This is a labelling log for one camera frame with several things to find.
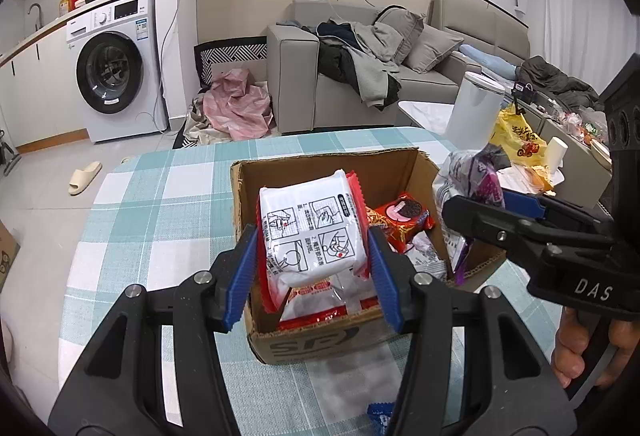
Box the small printed cardboard box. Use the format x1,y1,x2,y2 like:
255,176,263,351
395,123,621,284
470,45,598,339
0,221,21,291

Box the light blue pillow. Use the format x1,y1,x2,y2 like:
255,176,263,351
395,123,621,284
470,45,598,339
460,44,521,79

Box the stick vacuum cleaner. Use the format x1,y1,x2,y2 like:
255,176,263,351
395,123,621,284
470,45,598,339
0,128,23,177

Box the beige cushion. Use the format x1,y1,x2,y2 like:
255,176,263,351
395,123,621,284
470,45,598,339
402,23,466,75

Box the red and white noodle packet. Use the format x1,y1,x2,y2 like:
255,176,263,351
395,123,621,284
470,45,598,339
277,273,386,332

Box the purple grape candy packet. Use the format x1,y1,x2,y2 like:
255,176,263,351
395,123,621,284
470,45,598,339
404,231,448,281
432,143,506,287

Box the grey hoodie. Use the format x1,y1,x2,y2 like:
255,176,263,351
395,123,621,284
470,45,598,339
350,20,403,109

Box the yellow plastic bag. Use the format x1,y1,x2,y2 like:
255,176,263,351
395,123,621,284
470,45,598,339
492,108,548,167

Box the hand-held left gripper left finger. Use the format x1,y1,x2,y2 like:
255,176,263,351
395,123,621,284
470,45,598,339
47,225,261,436

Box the red instant noodle packet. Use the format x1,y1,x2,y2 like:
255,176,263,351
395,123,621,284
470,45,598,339
256,169,371,314

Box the grey cushion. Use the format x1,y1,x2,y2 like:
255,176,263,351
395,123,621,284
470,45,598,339
375,7,426,65

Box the dark green jacket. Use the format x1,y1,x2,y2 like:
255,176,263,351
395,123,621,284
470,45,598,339
517,56,606,111

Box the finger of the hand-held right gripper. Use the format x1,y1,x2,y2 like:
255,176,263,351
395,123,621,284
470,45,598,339
502,188,615,237
441,195,616,277

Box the red cookie packet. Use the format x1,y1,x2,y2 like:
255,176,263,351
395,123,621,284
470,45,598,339
374,194,437,254

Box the white cylindrical bin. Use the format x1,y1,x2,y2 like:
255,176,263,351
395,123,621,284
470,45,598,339
445,70,507,151

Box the brown cardboard box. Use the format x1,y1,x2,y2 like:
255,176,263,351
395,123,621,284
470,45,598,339
230,147,506,367

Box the dark clothes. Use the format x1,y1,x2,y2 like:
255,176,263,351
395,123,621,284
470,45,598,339
317,20,371,81

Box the person's right hand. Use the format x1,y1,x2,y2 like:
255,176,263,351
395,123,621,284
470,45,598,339
552,306,640,389

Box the beige slipper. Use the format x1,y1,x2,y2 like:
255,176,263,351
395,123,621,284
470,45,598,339
68,162,103,195

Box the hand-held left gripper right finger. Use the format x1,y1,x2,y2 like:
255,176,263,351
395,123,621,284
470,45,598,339
367,226,578,436

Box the white paper cup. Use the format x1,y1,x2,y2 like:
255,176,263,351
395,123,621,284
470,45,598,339
545,137,569,174

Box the blue cookie packet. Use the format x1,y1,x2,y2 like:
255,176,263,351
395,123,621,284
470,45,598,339
367,403,401,436

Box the orange crispy noodle packet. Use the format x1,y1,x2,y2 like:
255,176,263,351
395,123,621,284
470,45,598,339
364,206,396,234

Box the teal checkered tablecloth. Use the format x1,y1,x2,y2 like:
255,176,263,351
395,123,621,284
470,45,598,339
57,126,566,436

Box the white washing machine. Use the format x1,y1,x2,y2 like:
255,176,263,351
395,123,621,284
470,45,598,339
66,0,170,144

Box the white marble side table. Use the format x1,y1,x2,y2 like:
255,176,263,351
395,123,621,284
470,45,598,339
397,100,613,211

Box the pink crumpled cloth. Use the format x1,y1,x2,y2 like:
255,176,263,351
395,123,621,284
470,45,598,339
202,68,273,141

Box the white curtain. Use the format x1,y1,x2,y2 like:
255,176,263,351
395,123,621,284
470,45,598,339
530,0,626,81

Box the kitchen counter with cabinets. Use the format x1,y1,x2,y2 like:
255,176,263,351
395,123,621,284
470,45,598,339
0,20,91,151

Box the beige sofa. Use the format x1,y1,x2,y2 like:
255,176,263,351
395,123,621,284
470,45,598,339
266,0,531,137

